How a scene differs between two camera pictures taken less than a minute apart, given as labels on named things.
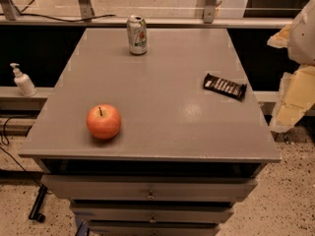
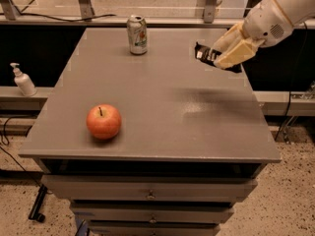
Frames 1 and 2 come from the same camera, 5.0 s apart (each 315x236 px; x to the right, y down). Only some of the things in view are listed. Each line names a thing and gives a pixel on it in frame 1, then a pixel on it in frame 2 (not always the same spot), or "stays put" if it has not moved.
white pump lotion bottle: [24, 82] stays put
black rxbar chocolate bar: [224, 87] → [209, 55]
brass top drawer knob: [151, 196] stays put
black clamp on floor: [37, 204] stays put
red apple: [103, 121] stays put
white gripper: [303, 38] → [266, 23]
